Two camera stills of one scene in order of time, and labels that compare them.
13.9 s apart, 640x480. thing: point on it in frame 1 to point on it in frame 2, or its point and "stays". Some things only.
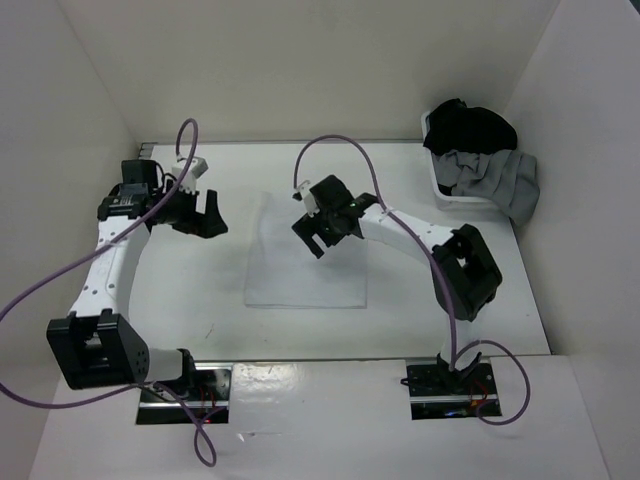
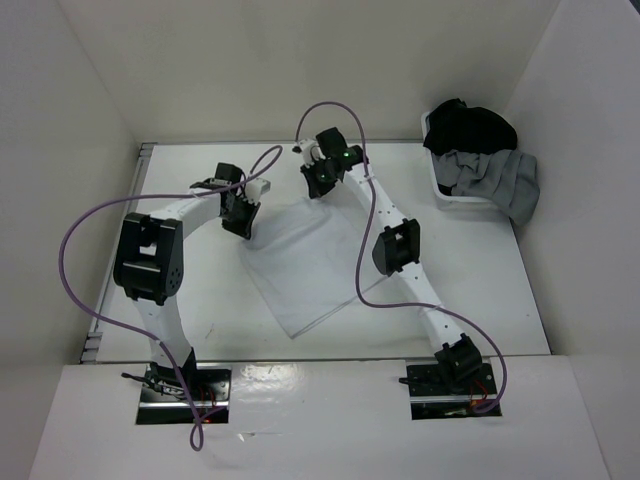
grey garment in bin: [505, 177] stays
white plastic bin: [446, 202] stays
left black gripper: [207, 225] to [243, 229]
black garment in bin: [453, 126] stays
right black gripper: [306, 226] to [314, 189]
